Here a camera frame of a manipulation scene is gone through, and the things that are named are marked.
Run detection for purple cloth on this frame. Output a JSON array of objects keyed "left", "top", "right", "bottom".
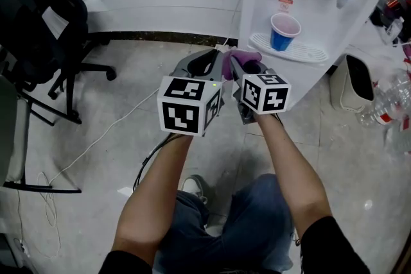
[{"left": 222, "top": 47, "right": 263, "bottom": 81}]

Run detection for person's left shoe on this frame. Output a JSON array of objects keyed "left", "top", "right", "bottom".
[{"left": 181, "top": 175, "right": 208, "bottom": 203}]

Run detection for person's left forearm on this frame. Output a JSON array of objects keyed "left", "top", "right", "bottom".
[{"left": 110, "top": 134, "right": 193, "bottom": 254}]

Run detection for person's black printed t-shirt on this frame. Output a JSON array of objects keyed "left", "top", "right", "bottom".
[{"left": 98, "top": 216, "right": 370, "bottom": 274}]

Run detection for black office chair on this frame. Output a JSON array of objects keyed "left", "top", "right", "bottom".
[{"left": 0, "top": 0, "right": 118, "bottom": 126}]

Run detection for pile of clear plastic bottles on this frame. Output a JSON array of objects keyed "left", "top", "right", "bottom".
[{"left": 356, "top": 69, "right": 411, "bottom": 151}]

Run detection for white cable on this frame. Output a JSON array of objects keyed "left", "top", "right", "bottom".
[{"left": 15, "top": 86, "right": 161, "bottom": 259}]

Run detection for grey folding chair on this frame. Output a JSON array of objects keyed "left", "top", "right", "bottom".
[{"left": 0, "top": 73, "right": 83, "bottom": 195}]

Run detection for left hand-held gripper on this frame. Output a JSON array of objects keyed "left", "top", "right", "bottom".
[{"left": 156, "top": 48, "right": 225, "bottom": 138}]

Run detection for person's blue jeans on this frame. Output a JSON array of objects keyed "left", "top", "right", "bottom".
[{"left": 153, "top": 173, "right": 295, "bottom": 274}]

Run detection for white power strip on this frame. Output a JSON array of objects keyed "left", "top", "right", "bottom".
[{"left": 12, "top": 239, "right": 31, "bottom": 256}]

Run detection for blue plastic cup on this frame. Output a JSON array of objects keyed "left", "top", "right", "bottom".
[{"left": 269, "top": 12, "right": 302, "bottom": 52}]

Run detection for person's right forearm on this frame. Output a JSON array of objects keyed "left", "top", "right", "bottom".
[{"left": 256, "top": 112, "right": 333, "bottom": 238}]

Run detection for black cable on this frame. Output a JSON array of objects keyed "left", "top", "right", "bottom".
[{"left": 133, "top": 133, "right": 180, "bottom": 190}]

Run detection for white waste bin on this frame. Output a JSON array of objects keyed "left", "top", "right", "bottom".
[{"left": 330, "top": 54, "right": 375, "bottom": 113}]

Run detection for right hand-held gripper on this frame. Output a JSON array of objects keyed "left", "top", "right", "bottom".
[{"left": 229, "top": 56, "right": 293, "bottom": 126}]

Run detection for white low ledge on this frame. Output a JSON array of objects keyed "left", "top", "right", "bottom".
[{"left": 69, "top": 0, "right": 411, "bottom": 81}]

